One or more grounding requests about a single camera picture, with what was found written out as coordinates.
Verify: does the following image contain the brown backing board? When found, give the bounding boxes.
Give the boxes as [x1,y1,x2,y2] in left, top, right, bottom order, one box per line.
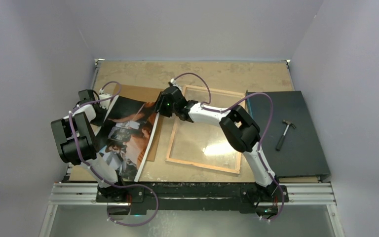
[119,85,163,161]

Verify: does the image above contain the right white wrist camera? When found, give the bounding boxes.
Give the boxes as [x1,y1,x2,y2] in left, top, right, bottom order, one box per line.
[168,78,179,87]

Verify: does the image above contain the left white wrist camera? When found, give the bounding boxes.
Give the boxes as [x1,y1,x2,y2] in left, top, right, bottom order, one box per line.
[99,93,114,110]

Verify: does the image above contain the aluminium frame rails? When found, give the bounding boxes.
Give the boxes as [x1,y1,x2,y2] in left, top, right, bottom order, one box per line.
[40,60,344,237]

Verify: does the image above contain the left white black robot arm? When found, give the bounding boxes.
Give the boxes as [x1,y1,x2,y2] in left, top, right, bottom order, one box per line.
[50,89,127,202]

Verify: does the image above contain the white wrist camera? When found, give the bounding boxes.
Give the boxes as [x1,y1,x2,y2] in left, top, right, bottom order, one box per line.
[168,78,179,87]
[99,93,114,110]

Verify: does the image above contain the small hammer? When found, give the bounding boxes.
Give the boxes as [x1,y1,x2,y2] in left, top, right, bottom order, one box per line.
[275,119,296,151]

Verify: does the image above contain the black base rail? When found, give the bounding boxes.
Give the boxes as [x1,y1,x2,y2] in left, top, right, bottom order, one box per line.
[96,182,289,215]

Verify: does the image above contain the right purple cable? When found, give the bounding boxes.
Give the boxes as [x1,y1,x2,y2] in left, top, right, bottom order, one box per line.
[170,72,286,223]

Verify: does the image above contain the wooden picture frame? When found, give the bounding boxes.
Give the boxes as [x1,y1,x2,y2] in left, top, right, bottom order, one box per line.
[165,84,246,175]

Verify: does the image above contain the dark blue book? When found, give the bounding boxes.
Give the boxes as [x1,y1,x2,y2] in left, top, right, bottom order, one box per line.
[247,91,331,180]

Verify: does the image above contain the printed photo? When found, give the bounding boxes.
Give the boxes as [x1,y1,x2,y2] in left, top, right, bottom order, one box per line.
[96,96,158,181]

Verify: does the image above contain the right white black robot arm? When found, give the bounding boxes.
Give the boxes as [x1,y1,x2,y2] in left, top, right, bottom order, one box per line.
[154,85,283,201]

